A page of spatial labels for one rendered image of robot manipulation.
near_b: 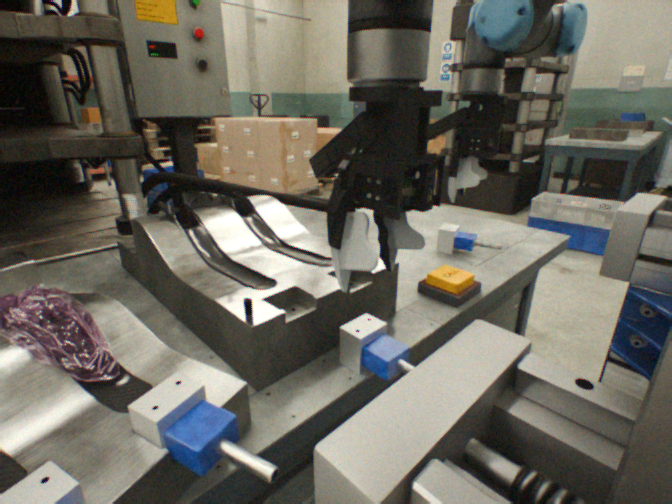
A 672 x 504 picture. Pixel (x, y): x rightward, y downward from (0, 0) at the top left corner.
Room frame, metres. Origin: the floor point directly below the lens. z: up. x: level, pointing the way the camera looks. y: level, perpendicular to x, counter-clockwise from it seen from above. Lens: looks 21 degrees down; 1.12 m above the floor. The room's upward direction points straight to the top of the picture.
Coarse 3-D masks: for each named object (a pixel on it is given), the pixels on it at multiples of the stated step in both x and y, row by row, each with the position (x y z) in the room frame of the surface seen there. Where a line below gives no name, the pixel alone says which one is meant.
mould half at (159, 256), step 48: (144, 240) 0.58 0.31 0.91; (240, 240) 0.61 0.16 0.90; (288, 240) 0.64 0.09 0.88; (192, 288) 0.46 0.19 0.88; (240, 288) 0.45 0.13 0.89; (336, 288) 0.44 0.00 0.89; (384, 288) 0.51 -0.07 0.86; (240, 336) 0.37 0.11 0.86; (288, 336) 0.39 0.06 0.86; (336, 336) 0.44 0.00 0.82
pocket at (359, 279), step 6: (354, 270) 0.52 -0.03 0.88; (354, 276) 0.52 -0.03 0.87; (360, 276) 0.51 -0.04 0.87; (366, 276) 0.51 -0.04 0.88; (372, 276) 0.49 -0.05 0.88; (354, 282) 0.52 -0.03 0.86; (360, 282) 0.51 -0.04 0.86; (366, 282) 0.51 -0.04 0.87; (372, 282) 0.49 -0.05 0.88; (354, 288) 0.47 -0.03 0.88; (360, 288) 0.47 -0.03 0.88
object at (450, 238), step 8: (448, 224) 0.84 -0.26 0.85; (440, 232) 0.80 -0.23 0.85; (448, 232) 0.80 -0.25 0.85; (456, 232) 0.80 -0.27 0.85; (464, 232) 0.82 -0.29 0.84; (440, 240) 0.80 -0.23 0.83; (448, 240) 0.79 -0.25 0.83; (456, 240) 0.79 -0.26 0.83; (464, 240) 0.78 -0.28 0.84; (472, 240) 0.77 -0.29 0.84; (440, 248) 0.80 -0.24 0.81; (448, 248) 0.79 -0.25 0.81; (456, 248) 0.79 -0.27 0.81; (464, 248) 0.78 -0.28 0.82; (472, 248) 0.78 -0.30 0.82; (496, 248) 0.76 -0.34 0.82
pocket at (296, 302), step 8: (288, 288) 0.44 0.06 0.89; (296, 288) 0.45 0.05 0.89; (272, 296) 0.43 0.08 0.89; (280, 296) 0.44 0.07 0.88; (288, 296) 0.44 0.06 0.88; (296, 296) 0.45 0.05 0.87; (304, 296) 0.44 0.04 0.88; (312, 296) 0.43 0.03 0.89; (272, 304) 0.43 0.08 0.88; (280, 304) 0.44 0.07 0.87; (288, 304) 0.44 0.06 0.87; (296, 304) 0.45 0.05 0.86; (304, 304) 0.44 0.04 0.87; (312, 304) 0.43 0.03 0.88; (288, 312) 0.43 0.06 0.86; (296, 312) 0.43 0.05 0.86; (304, 312) 0.41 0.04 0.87; (288, 320) 0.39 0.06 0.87
